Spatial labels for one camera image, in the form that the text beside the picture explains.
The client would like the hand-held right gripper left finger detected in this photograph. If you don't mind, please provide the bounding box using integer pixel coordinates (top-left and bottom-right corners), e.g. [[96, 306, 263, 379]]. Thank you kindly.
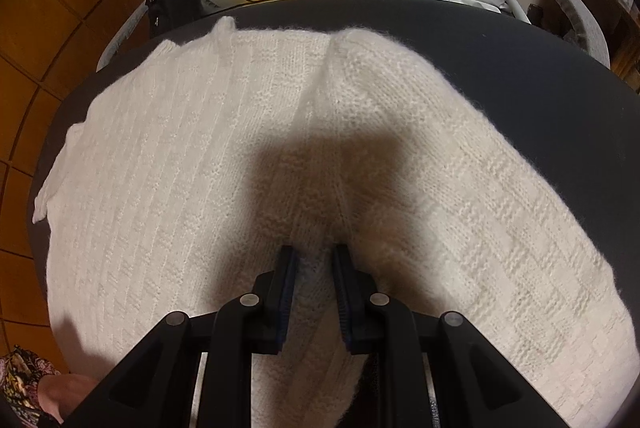
[[65, 245, 301, 428]]

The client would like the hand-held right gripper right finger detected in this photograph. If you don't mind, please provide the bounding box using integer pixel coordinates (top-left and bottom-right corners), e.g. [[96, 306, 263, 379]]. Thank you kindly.
[[332, 244, 577, 428]]

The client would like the cream knitted sweater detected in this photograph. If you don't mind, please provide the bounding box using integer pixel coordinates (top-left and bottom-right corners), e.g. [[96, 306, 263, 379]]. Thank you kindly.
[[32, 18, 634, 428]]

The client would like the person's left forearm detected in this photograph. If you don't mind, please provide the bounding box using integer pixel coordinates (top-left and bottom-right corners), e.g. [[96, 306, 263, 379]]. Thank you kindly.
[[0, 345, 97, 427]]

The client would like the wooden wardrobe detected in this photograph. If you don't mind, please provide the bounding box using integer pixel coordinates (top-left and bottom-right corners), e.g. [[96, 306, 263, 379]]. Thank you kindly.
[[0, 0, 152, 359]]

